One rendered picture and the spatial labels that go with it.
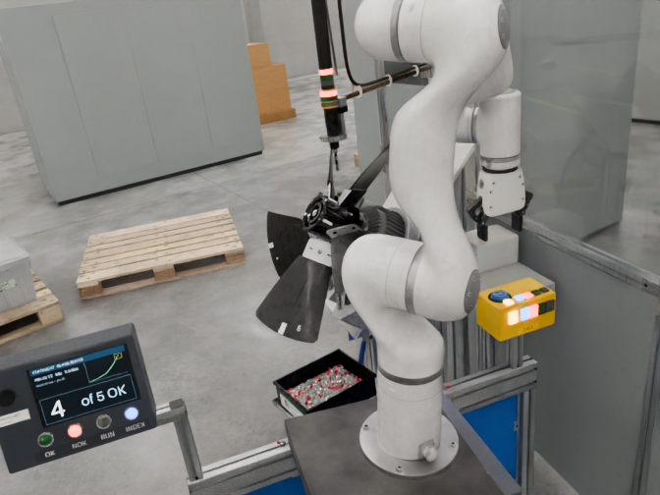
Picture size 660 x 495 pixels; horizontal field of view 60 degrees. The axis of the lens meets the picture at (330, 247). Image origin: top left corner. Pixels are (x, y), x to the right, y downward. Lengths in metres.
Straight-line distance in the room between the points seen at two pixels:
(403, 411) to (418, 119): 0.51
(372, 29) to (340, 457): 0.76
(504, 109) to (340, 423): 0.72
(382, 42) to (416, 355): 0.50
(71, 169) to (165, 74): 1.51
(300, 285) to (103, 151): 5.55
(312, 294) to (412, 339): 0.67
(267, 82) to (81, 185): 3.95
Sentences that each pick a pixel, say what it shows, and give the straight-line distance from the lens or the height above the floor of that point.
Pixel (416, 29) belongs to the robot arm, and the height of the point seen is 1.72.
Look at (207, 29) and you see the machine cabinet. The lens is 7.29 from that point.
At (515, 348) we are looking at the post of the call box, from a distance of 1.53.
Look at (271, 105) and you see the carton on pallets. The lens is 9.86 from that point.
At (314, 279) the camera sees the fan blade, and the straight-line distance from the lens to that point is 1.63.
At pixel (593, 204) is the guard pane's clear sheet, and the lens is 1.84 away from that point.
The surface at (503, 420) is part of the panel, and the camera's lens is 1.67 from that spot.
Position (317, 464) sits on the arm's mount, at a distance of 1.15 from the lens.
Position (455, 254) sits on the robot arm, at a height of 1.40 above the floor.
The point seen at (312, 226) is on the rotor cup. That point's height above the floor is 1.20.
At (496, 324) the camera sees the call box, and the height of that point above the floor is 1.03.
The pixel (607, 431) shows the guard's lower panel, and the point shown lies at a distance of 2.12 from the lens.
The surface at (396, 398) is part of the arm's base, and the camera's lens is 1.05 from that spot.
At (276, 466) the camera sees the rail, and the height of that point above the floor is 0.83.
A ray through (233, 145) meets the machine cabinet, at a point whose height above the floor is 0.20.
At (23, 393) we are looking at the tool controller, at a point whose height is 1.21.
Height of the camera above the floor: 1.78
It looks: 23 degrees down
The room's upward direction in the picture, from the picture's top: 7 degrees counter-clockwise
